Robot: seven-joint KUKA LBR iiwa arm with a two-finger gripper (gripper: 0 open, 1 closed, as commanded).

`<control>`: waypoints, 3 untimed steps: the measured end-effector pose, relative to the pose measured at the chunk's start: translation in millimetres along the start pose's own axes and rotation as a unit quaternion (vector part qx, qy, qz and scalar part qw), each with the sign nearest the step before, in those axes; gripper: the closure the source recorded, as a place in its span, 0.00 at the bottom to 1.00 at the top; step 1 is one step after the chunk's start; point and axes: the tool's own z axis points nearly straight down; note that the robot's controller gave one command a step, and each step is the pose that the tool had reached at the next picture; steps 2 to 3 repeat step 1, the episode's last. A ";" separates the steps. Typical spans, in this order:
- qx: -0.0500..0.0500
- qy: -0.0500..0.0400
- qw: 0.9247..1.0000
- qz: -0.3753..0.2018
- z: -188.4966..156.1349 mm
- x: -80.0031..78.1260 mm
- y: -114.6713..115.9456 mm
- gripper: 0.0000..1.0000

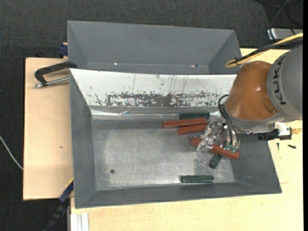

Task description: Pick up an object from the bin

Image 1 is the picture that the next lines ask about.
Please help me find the red-brown flat block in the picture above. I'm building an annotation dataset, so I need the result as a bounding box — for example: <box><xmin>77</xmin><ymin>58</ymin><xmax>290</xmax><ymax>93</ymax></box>
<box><xmin>162</xmin><ymin>118</ymin><xmax>208</xmax><ymax>129</ymax></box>
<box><xmin>190</xmin><ymin>136</ymin><xmax>240</xmax><ymax>160</ymax></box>
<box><xmin>177</xmin><ymin>124</ymin><xmax>208</xmax><ymax>136</ymax></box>

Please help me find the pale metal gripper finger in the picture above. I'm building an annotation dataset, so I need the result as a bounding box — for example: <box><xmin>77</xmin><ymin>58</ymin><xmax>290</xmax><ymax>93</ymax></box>
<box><xmin>195</xmin><ymin>139</ymin><xmax>214</xmax><ymax>153</ymax></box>
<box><xmin>199</xmin><ymin>126</ymin><xmax>212</xmax><ymax>141</ymax></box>

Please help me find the black cylinder on white bracket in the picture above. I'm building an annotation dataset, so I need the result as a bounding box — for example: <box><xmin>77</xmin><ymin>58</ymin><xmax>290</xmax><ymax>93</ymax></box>
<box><xmin>257</xmin><ymin>122</ymin><xmax>293</xmax><ymax>141</ymax></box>

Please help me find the dark green flat block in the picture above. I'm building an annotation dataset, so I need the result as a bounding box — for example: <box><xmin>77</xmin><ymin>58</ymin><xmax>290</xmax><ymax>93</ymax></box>
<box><xmin>180</xmin><ymin>175</ymin><xmax>215</xmax><ymax>184</ymax></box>
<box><xmin>180</xmin><ymin>112</ymin><xmax>210</xmax><ymax>120</ymax></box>
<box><xmin>209</xmin><ymin>153</ymin><xmax>223</xmax><ymax>169</ymax></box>

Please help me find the pale wood flat board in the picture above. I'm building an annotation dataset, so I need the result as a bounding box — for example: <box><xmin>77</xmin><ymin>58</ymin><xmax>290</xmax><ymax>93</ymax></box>
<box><xmin>23</xmin><ymin>56</ymin><xmax>74</xmax><ymax>201</ymax></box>

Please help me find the grey metal bin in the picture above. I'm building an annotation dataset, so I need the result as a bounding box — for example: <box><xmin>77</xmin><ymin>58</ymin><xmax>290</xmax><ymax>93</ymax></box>
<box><xmin>66</xmin><ymin>20</ymin><xmax>282</xmax><ymax>209</ymax></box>

